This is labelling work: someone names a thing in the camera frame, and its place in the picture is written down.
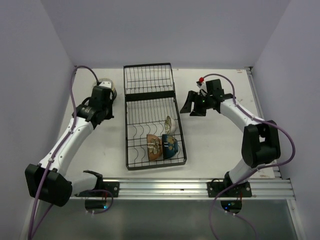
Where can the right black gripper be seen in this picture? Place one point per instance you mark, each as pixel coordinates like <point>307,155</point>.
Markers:
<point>192,96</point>

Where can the white scalloped patterned bowl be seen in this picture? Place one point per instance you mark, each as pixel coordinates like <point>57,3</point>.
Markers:
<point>170,125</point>

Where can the dark blue floral bowl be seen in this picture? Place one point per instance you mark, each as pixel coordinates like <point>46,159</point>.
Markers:
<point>170,146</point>

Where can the pink floral bowl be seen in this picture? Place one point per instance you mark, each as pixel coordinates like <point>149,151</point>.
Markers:
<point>154,147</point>

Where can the teal white dotted bowl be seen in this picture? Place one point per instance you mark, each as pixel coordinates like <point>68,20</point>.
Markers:
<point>113,96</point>

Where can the yellow green patterned bowl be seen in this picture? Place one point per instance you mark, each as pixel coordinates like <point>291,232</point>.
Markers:
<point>107,83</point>

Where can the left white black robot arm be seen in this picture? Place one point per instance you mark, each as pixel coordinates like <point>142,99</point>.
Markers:
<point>46,181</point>

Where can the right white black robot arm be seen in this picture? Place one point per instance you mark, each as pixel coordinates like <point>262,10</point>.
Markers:
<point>260,141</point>

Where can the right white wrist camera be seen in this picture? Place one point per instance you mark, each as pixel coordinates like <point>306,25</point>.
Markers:
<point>202,86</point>

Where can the black wire dish rack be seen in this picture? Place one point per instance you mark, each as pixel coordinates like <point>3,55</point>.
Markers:
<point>149,97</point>

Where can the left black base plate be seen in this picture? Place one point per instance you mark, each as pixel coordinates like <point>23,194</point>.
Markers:
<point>112,186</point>

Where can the aluminium mounting rail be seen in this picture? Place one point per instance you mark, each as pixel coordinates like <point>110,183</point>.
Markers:
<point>201,189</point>

